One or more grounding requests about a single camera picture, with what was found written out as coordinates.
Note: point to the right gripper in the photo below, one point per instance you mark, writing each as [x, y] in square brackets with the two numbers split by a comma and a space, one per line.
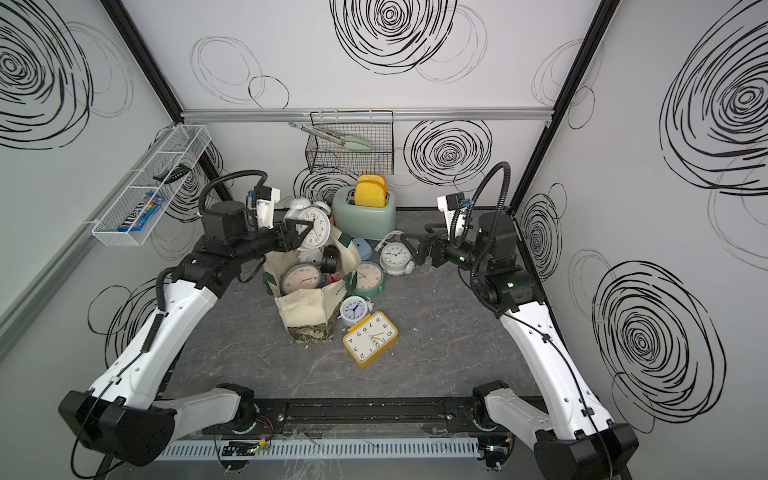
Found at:
[429, 240]

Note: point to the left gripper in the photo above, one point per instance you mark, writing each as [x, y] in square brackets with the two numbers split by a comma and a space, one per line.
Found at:
[281, 233]

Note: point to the blue round beige clock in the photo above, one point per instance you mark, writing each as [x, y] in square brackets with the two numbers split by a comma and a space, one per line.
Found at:
[301, 276]

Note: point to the silver twin bell clock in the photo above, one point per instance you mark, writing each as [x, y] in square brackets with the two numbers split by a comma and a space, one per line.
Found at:
[316, 217]

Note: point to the white twin bell clock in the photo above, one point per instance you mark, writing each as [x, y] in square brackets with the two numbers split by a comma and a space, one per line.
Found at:
[396, 259]

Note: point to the pink twin bell clock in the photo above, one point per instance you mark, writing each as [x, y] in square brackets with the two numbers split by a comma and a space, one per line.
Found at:
[330, 278]

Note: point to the cream canvas tote bag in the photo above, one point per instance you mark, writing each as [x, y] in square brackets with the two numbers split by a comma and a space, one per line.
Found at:
[308, 300]

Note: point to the green round pastel clock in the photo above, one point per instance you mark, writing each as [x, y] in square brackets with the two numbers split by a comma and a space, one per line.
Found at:
[369, 279]

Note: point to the yellow rectangular clock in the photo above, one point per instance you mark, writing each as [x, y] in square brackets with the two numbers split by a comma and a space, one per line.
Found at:
[369, 338]

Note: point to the white square clock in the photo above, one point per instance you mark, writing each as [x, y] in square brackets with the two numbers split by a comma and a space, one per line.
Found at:
[313, 256]

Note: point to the black twin bell clock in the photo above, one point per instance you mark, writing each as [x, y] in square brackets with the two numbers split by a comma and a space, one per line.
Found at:
[330, 259]

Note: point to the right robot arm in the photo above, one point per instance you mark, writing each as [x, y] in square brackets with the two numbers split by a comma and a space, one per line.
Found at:
[573, 436]

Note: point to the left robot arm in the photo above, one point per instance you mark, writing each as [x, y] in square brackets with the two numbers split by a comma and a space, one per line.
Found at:
[120, 414]

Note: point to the light blue clock back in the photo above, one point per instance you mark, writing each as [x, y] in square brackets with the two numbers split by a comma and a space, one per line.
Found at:
[363, 247]

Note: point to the white purple face clock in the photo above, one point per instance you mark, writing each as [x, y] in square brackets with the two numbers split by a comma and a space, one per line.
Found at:
[353, 309]

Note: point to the black remote control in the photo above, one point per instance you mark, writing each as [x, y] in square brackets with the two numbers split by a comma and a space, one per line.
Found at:
[172, 175]

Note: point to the blue candy packet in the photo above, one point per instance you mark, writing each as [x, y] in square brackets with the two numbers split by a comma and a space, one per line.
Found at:
[149, 204]

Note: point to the mint green toaster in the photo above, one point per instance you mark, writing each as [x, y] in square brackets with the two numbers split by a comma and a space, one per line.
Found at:
[371, 223]

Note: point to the yellow toast slice front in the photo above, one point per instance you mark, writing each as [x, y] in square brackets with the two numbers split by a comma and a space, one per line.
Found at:
[370, 193]

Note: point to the yellow toast slice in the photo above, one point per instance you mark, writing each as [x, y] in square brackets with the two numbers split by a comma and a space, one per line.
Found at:
[370, 193]
[371, 178]

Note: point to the yellow toast slice back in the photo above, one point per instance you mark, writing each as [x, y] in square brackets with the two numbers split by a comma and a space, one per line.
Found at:
[371, 178]

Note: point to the mint green tongs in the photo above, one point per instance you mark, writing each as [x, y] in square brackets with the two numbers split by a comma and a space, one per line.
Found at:
[351, 143]

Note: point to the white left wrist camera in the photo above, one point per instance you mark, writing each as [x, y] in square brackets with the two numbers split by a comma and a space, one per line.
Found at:
[266, 200]

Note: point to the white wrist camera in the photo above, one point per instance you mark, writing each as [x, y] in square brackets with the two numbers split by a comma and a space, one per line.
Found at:
[452, 206]
[266, 200]

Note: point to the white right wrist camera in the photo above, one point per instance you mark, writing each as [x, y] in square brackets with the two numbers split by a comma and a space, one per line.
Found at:
[452, 206]

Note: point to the white wire shelf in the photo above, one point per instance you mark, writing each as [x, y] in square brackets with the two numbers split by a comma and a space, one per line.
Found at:
[180, 144]

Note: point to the black wire basket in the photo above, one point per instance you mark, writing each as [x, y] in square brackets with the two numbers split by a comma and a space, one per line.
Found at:
[374, 125]

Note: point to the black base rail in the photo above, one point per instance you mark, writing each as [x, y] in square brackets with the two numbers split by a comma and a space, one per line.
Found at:
[454, 414]

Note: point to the grey slotted cable duct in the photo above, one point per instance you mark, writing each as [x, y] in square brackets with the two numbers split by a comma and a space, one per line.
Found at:
[322, 449]

